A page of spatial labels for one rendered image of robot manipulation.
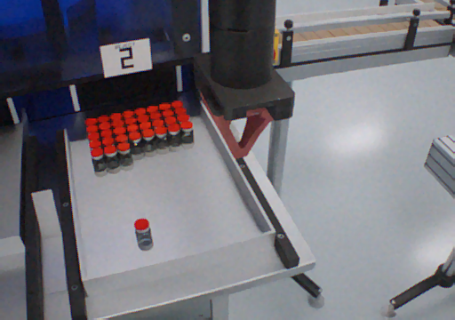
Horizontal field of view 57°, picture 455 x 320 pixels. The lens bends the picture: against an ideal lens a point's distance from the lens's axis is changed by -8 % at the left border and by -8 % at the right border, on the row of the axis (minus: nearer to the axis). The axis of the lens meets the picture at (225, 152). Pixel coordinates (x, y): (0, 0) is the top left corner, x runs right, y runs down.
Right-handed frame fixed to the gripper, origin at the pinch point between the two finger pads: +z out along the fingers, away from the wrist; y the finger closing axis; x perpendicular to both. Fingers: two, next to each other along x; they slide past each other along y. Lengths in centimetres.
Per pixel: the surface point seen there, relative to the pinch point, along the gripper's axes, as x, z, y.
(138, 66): 5.3, 8.4, 37.0
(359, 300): -58, 109, 30
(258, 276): -2.0, 20.2, -2.5
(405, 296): -70, 100, 21
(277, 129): -30, 42, 52
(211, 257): 3.3, 18.3, 1.1
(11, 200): 30.7, 19.9, 22.5
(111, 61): 9.8, 6.5, 37.0
